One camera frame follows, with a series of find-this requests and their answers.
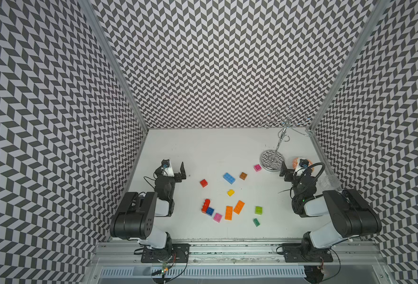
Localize brown lego brick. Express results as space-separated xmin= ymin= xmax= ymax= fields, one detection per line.
xmin=240 ymin=172 xmax=248 ymax=180

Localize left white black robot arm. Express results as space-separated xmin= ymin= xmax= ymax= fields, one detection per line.
xmin=110 ymin=159 xmax=187 ymax=254

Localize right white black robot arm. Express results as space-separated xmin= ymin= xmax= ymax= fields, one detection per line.
xmin=279 ymin=159 xmax=382 ymax=255

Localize small red lego brick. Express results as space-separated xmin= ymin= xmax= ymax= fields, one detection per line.
xmin=200 ymin=179 xmax=208 ymax=188

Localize magenta lego brick far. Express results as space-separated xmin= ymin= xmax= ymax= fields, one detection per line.
xmin=254 ymin=164 xmax=262 ymax=172

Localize red stacked lego brick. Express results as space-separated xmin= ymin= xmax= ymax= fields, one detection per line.
xmin=201 ymin=199 xmax=210 ymax=213

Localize lime green lego brick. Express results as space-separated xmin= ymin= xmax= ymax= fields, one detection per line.
xmin=255 ymin=206 xmax=263 ymax=215

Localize light blue lego plate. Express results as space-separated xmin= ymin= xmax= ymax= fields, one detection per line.
xmin=223 ymin=173 xmax=235 ymax=185

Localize blue small lego brick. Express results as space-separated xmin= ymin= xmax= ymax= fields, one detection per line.
xmin=205 ymin=207 xmax=214 ymax=216

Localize dark green lego brick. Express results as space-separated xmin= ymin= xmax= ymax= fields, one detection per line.
xmin=253 ymin=218 xmax=260 ymax=227

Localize pink lego brick near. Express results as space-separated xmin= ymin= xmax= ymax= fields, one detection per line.
xmin=214 ymin=213 xmax=223 ymax=223

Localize orange long lego brick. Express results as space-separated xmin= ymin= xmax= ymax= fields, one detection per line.
xmin=225 ymin=206 xmax=233 ymax=221

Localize clear glass cup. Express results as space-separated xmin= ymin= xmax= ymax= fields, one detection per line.
xmin=319 ymin=175 xmax=341 ymax=191

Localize silver metal jewelry stand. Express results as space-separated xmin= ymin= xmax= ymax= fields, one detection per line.
xmin=259 ymin=106 xmax=312 ymax=172

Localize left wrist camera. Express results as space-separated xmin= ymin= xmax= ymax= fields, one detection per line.
xmin=161 ymin=159 xmax=174 ymax=177

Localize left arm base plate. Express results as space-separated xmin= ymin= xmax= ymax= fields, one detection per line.
xmin=141 ymin=243 xmax=190 ymax=263

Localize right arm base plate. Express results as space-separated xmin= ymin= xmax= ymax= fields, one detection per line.
xmin=281 ymin=243 xmax=334 ymax=263

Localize aluminium front rail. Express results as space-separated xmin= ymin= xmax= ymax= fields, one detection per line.
xmin=90 ymin=239 xmax=386 ymax=266

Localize white ribbed cable duct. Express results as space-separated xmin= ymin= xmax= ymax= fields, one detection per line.
xmin=100 ymin=266 xmax=306 ymax=279

